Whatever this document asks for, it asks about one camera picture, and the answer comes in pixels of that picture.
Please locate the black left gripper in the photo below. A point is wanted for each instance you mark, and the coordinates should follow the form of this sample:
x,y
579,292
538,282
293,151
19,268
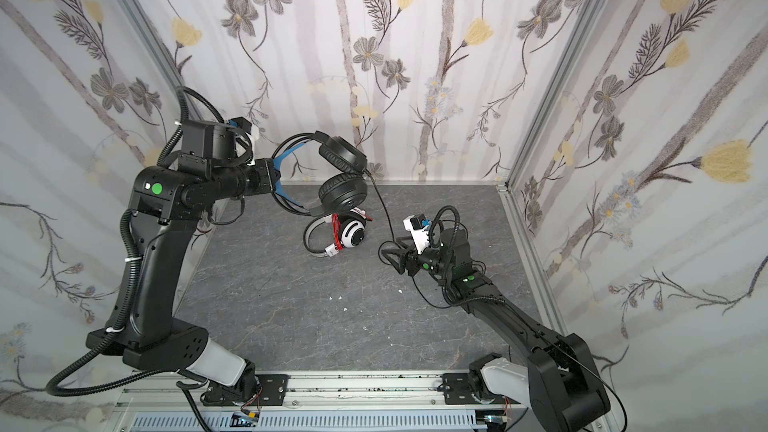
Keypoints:
x,y
266,175

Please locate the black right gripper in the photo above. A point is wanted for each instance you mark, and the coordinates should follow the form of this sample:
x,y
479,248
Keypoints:
x,y
411,258

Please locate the white black headphones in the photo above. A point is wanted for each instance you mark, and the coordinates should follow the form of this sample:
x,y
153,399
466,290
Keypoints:
x,y
348,232

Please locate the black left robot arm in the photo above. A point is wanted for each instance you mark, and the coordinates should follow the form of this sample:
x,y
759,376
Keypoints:
x,y
206,160

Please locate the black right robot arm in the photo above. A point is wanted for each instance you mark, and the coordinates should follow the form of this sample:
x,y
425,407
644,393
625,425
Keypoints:
x,y
559,381

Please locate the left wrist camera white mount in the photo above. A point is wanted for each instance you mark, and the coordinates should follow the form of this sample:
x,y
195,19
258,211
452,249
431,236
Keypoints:
x,y
246,126

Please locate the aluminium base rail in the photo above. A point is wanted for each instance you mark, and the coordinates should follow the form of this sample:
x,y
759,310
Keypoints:
x,y
392,390

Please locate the white vented cable duct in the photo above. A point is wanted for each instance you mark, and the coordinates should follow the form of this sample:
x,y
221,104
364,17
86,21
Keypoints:
x,y
377,420

